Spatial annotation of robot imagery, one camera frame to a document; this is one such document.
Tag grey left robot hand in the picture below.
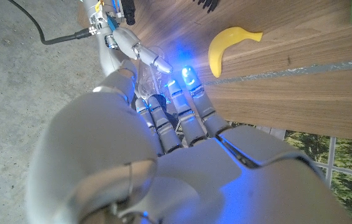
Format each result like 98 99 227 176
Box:
26 61 352 224

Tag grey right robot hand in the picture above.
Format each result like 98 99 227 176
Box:
82 0 174 77

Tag clear plastic spray bottle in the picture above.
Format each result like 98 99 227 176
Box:
137 46 170 100

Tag yellow banana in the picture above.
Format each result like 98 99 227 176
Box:
208 26 263 78

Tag black hair claw clip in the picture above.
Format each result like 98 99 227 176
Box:
193 0 220 14

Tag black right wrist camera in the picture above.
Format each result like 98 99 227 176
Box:
121 0 136 26

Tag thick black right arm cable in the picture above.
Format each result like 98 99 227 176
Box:
7 0 95 46

